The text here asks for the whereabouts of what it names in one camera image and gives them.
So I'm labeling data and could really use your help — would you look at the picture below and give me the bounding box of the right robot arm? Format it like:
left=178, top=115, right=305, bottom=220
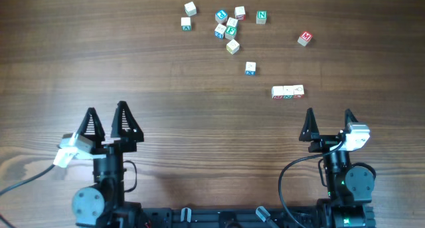
left=299, top=108, right=377, bottom=227

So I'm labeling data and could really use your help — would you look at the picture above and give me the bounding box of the left black cable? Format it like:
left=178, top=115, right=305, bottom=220
left=0, top=164, right=56, bottom=228

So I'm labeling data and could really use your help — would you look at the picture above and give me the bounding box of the block with red M side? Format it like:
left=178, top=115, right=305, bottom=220
left=272, top=86, right=284, bottom=99

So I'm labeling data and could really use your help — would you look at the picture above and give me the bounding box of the plain white wooden block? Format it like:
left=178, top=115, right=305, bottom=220
left=184, top=1, right=197, bottom=17

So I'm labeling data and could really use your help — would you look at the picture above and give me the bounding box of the green letter N block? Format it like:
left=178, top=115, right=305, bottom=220
left=256, top=11, right=268, bottom=25

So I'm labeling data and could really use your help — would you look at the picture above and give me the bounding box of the green letter F block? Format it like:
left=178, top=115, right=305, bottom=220
left=224, top=26, right=237, bottom=40

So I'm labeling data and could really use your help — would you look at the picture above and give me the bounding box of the black cable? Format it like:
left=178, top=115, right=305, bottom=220
left=0, top=164, right=56, bottom=228
left=277, top=140, right=346, bottom=228

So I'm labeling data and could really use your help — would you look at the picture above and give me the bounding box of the white block red picture side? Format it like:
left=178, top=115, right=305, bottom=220
left=293, top=84, right=305, bottom=98

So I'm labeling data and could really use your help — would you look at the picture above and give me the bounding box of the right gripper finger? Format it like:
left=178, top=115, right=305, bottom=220
left=299, top=108, right=320, bottom=142
left=345, top=108, right=359, bottom=128

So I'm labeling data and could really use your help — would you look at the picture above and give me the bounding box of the right black cable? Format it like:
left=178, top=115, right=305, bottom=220
left=277, top=140, right=346, bottom=228

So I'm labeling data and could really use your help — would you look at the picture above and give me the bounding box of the red letter M block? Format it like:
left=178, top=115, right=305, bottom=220
left=297, top=31, right=313, bottom=47

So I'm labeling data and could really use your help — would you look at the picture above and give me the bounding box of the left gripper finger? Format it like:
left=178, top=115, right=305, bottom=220
left=111, top=101, right=144, bottom=142
left=77, top=108, right=105, bottom=144

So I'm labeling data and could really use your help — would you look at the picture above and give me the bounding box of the yellow bordered block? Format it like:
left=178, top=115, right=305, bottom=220
left=226, top=39, right=240, bottom=55

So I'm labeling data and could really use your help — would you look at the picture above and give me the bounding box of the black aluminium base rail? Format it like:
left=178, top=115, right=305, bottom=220
left=75, top=205, right=377, bottom=228

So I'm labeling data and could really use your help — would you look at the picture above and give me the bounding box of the white block green N side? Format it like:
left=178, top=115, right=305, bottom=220
left=283, top=86, right=294, bottom=99

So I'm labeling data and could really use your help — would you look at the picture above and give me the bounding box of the block with blue X side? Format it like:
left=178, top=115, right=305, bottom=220
left=245, top=62, right=256, bottom=76

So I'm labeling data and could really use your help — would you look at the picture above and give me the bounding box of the block with green letter side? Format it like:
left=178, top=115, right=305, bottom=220
left=181, top=17, right=192, bottom=31

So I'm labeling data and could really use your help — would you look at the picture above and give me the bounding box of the blue letter P block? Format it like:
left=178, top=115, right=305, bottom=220
left=215, top=10, right=228, bottom=24

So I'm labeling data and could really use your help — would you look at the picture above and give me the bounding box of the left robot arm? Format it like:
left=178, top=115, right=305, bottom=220
left=72, top=101, right=150, bottom=227

